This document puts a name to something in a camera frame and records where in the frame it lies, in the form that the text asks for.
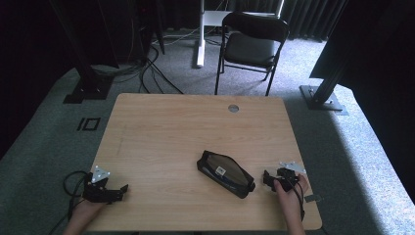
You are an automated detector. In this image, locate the black metal stand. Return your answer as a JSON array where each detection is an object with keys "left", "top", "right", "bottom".
[
  {"left": 48, "top": 0, "right": 119, "bottom": 105},
  {"left": 299, "top": 48, "right": 349, "bottom": 116}
]

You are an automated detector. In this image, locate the black folding chair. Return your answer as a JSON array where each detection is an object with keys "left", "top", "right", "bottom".
[{"left": 213, "top": 11, "right": 291, "bottom": 97}]

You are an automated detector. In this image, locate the person's right hand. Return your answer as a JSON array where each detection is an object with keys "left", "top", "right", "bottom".
[{"left": 273, "top": 172, "right": 309, "bottom": 215}]

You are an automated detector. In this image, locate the left hand-held gripper black cable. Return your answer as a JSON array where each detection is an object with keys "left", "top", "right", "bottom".
[{"left": 48, "top": 169, "right": 90, "bottom": 235}]

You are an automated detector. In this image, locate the right hand-held gripper black cable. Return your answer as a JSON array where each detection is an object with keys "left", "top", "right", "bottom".
[{"left": 287, "top": 177, "right": 306, "bottom": 222}]

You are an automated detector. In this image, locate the bundle of floor cables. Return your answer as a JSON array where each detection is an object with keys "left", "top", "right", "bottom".
[{"left": 91, "top": 19, "right": 201, "bottom": 96}]

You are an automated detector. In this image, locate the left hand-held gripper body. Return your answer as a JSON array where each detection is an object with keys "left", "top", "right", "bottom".
[{"left": 82, "top": 165, "right": 115, "bottom": 204}]

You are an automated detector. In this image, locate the hand-held gripper black cable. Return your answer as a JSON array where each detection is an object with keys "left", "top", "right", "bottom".
[
  {"left": 287, "top": 177, "right": 306, "bottom": 222},
  {"left": 48, "top": 169, "right": 90, "bottom": 235}
]

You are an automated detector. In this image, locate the dark pleated curtain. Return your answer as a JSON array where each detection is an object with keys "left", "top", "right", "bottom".
[{"left": 156, "top": 0, "right": 347, "bottom": 42}]

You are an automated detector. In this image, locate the person's left hand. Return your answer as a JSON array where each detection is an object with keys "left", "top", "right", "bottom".
[{"left": 71, "top": 199, "right": 108, "bottom": 219}]

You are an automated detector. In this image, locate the black mesh pencil case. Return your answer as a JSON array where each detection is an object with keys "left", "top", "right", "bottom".
[{"left": 196, "top": 150, "right": 256, "bottom": 200}]

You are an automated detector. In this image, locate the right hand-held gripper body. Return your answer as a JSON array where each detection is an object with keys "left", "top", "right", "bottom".
[{"left": 275, "top": 161, "right": 307, "bottom": 193}]

